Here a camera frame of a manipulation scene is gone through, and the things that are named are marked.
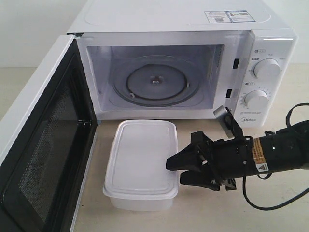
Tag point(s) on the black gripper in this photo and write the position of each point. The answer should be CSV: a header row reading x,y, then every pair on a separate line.
x,y
225,161

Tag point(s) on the white plastic lidded container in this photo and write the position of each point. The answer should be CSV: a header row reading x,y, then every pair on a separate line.
x,y
136,176

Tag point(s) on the white microwave door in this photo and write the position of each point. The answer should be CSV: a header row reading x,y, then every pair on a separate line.
x,y
46,142

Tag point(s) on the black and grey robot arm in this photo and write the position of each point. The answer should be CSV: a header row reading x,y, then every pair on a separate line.
x,y
285,150

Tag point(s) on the white microwave oven body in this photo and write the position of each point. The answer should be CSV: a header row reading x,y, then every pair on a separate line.
x,y
110,32

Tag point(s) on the lower white control knob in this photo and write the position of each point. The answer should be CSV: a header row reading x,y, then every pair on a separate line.
x,y
256,99

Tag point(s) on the white control knob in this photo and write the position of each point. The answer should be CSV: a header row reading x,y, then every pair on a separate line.
x,y
266,68
256,99

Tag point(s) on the upper white control knob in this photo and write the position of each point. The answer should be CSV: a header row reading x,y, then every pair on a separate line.
x,y
266,68

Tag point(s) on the white label sticker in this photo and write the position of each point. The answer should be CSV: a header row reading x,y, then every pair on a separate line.
x,y
217,17

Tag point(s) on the blue label sticker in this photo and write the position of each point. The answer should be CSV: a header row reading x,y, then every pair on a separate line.
x,y
240,16

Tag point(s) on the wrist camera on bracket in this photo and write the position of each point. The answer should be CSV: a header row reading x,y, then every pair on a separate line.
x,y
230,126

